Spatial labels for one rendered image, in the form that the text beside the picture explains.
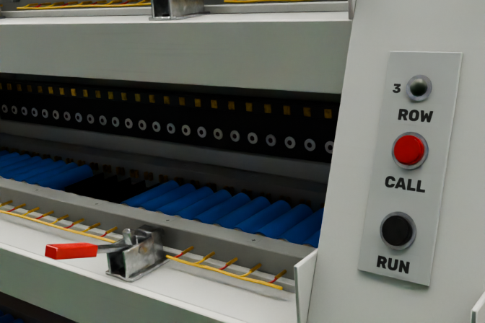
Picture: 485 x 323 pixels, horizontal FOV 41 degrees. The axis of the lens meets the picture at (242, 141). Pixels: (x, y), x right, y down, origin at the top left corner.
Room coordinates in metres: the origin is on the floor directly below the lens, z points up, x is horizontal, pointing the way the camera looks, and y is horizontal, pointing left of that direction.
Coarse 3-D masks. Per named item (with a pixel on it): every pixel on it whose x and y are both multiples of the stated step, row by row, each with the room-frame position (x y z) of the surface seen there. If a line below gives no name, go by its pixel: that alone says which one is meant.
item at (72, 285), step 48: (96, 144) 0.74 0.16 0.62; (144, 144) 0.69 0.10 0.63; (0, 240) 0.56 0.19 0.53; (48, 240) 0.55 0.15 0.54; (96, 240) 0.55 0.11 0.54; (0, 288) 0.57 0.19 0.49; (48, 288) 0.52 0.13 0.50; (96, 288) 0.48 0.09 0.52; (144, 288) 0.46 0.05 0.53; (192, 288) 0.45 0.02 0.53; (240, 288) 0.45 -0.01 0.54
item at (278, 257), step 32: (0, 192) 0.63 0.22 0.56; (32, 192) 0.60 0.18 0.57; (64, 192) 0.60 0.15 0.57; (96, 224) 0.55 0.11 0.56; (128, 224) 0.53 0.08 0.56; (160, 224) 0.51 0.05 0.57; (192, 224) 0.50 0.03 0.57; (224, 256) 0.47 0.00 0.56; (256, 256) 0.45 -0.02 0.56; (288, 256) 0.44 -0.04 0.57
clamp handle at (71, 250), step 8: (128, 232) 0.47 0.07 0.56; (128, 240) 0.48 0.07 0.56; (48, 248) 0.43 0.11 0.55; (56, 248) 0.42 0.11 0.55; (64, 248) 0.43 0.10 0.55; (72, 248) 0.43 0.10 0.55; (80, 248) 0.44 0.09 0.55; (88, 248) 0.44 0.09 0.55; (96, 248) 0.45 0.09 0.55; (104, 248) 0.46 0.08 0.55; (112, 248) 0.46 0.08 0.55; (120, 248) 0.47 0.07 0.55; (48, 256) 0.43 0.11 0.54; (56, 256) 0.42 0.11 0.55; (64, 256) 0.43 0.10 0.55; (72, 256) 0.43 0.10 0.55; (80, 256) 0.44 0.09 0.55; (88, 256) 0.44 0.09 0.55; (96, 256) 0.45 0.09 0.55
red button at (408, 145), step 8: (408, 136) 0.35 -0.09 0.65; (400, 144) 0.35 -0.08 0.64; (408, 144) 0.34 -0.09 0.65; (416, 144) 0.34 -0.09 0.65; (400, 152) 0.35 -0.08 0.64; (408, 152) 0.34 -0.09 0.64; (416, 152) 0.34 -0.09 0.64; (400, 160) 0.35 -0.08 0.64; (408, 160) 0.34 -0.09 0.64; (416, 160) 0.34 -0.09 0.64
